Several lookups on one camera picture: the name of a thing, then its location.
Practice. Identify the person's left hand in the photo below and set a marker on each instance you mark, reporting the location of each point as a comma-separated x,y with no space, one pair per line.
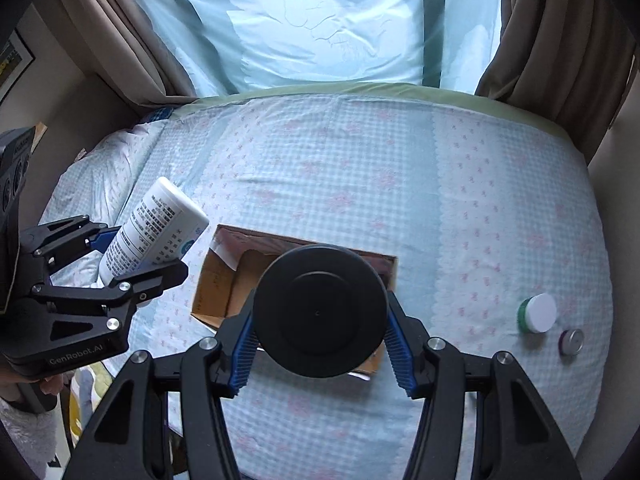
50,386

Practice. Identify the light blue checkered bedsheet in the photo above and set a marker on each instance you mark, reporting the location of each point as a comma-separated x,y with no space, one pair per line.
375,170

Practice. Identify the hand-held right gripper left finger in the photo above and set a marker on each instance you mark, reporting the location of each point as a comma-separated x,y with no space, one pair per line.
243,355

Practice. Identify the cardboard box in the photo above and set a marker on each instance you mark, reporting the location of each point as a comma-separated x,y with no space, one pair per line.
235,280

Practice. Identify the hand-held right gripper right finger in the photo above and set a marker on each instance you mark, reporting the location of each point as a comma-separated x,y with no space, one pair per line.
399,347

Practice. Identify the framed wall picture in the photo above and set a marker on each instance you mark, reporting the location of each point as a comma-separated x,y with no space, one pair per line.
11,62

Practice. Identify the white lid green jar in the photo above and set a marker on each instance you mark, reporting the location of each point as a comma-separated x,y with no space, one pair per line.
537,313

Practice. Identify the white printed bottle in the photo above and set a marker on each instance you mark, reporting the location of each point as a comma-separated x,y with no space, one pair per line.
150,230

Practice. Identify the black round jar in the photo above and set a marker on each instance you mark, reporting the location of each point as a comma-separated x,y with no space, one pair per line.
321,310

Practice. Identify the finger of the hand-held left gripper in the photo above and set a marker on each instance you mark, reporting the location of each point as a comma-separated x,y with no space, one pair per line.
150,280
102,236

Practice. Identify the beige curtain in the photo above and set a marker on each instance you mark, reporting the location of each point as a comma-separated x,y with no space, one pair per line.
120,30
560,45

